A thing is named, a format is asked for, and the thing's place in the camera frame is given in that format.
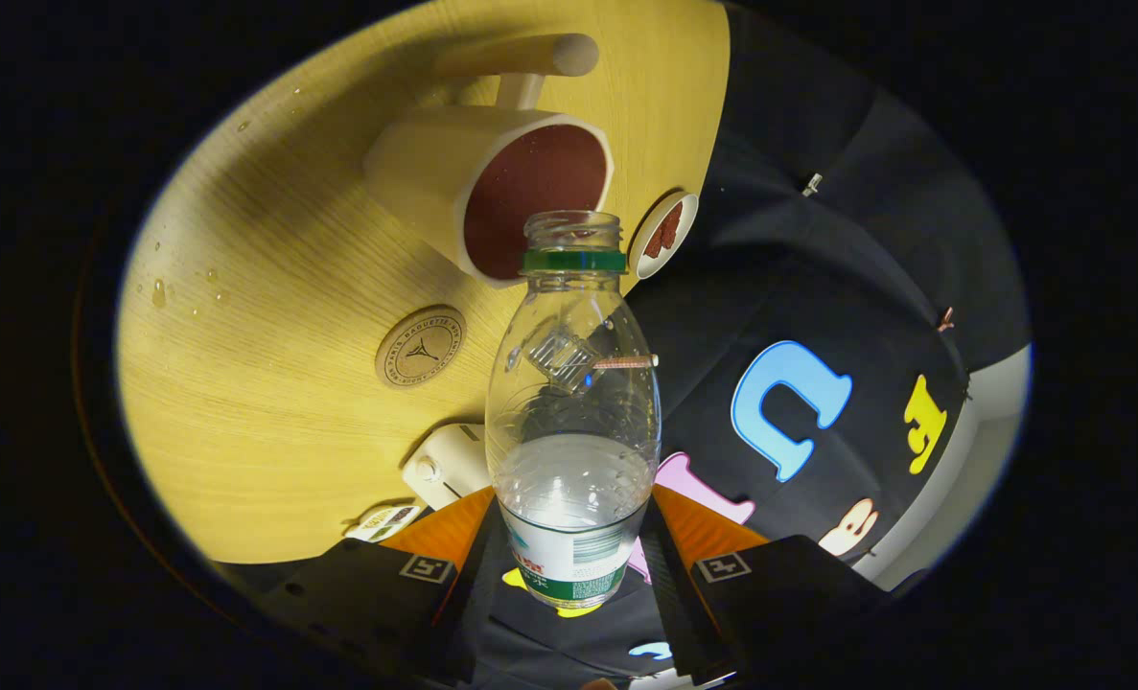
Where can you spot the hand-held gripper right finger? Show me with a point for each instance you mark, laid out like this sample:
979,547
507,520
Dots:
669,604

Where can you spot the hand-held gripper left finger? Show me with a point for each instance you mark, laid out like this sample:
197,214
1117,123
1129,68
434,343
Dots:
477,604

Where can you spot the clear plastic juice bottle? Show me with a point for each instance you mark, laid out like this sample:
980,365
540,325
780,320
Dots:
573,479

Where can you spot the round cork coaster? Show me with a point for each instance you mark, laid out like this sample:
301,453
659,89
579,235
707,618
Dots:
420,347

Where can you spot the divided white dish with beans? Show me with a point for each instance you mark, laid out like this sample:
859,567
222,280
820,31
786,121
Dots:
386,522

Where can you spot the white toaster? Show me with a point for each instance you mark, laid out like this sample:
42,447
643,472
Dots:
453,460

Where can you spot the striped straw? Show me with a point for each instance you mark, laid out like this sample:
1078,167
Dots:
626,362

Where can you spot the faceted drinking glass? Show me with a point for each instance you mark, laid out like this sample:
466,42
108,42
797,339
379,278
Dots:
561,356

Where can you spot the wooden table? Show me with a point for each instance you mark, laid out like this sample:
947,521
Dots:
271,412

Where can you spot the black backdrop cloth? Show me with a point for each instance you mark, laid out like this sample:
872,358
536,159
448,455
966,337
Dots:
818,278

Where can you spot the red sausage piece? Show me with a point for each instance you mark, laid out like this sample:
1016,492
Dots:
669,222
655,244

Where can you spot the small round white plate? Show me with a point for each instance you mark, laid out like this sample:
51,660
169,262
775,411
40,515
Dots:
684,240

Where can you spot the pink clip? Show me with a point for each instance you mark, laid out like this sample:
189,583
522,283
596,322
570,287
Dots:
945,319

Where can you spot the white clip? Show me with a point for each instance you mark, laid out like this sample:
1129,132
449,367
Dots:
811,183

